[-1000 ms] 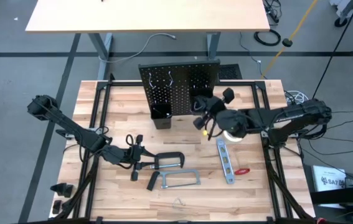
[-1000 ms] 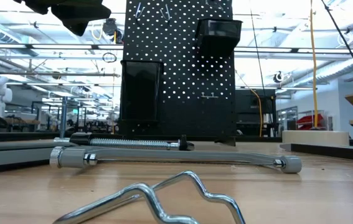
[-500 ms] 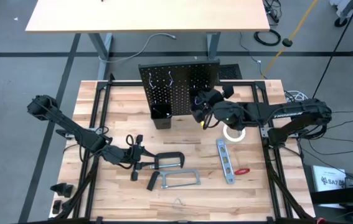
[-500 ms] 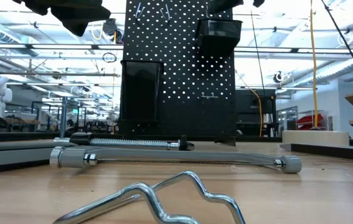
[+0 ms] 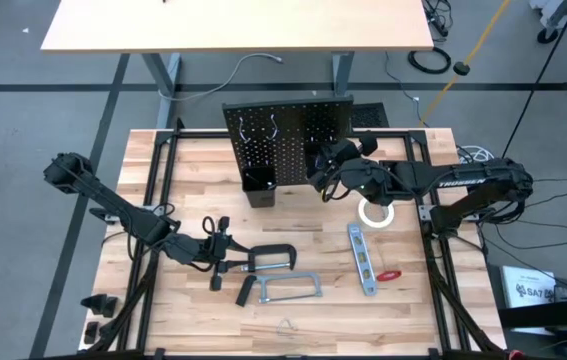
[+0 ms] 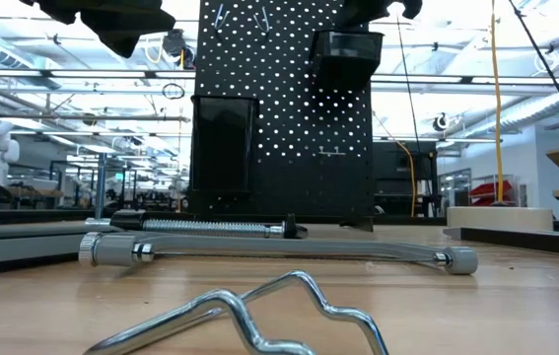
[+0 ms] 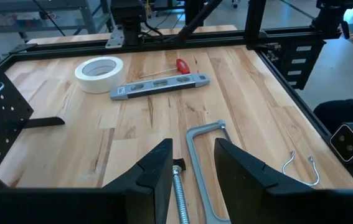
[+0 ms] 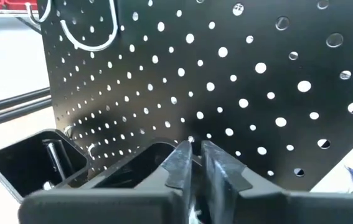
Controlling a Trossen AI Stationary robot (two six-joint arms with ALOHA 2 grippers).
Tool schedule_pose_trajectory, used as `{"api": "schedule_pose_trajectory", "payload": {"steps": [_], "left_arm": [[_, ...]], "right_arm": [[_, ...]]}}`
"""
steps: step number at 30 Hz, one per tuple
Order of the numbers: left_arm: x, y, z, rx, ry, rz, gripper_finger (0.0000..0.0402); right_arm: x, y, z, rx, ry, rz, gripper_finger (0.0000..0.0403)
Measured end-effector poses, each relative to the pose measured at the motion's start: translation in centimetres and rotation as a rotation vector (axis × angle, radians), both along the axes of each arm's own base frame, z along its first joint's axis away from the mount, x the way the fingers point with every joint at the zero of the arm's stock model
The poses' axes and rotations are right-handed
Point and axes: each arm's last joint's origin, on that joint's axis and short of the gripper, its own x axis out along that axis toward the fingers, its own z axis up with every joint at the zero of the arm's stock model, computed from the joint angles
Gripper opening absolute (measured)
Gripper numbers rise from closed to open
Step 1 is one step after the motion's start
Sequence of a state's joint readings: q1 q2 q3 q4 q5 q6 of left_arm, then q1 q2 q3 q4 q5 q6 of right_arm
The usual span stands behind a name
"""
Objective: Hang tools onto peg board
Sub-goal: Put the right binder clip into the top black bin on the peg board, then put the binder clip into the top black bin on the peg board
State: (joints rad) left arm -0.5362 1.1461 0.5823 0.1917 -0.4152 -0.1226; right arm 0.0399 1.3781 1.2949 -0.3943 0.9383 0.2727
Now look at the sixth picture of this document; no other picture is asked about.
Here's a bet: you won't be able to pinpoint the tall black pegboard bin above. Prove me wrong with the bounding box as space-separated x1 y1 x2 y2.
189 95 260 194

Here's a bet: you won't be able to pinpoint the chrome zigzag peg hook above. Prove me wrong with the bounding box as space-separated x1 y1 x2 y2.
84 269 389 355

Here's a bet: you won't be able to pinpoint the thin yellow curved cable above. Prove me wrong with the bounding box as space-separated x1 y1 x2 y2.
395 140 418 218

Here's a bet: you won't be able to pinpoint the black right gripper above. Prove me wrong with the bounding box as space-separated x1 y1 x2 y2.
337 0 424 29

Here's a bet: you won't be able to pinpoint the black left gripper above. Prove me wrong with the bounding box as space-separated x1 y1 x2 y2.
20 0 176 59

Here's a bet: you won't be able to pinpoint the curved metal peg hook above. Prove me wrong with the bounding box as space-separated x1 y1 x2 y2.
213 4 231 31
252 7 273 35

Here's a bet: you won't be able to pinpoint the small black pegboard bin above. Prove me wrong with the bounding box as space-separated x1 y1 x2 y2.
310 30 384 93

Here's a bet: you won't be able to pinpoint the thin black hanging cable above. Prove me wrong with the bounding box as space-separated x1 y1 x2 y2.
395 14 424 154

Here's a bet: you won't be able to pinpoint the black diagonal hanging cable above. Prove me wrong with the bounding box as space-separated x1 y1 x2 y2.
508 0 559 159

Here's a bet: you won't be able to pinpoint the grey hacksaw black handle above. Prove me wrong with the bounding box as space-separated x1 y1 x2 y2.
77 231 480 276

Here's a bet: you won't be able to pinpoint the black metal pegboard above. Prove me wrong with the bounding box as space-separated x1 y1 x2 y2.
187 0 377 232

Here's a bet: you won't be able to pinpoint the black C-clamp silver screw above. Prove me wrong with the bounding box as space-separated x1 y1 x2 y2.
84 152 310 242

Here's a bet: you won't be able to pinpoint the thick yellow hanging cable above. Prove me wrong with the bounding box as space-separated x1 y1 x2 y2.
489 0 506 204

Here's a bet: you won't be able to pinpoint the red storage bins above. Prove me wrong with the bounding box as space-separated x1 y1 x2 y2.
469 179 516 207

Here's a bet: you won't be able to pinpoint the beige masking tape roll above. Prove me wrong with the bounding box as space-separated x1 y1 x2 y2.
446 206 554 229

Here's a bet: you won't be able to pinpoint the black background cabinet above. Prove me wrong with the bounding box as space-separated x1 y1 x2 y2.
373 141 441 218

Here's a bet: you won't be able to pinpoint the black hanging cable loop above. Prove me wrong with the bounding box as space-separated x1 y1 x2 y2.
162 82 186 101

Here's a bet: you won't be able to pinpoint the small black ceiling reel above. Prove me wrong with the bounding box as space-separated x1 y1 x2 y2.
431 112 453 133

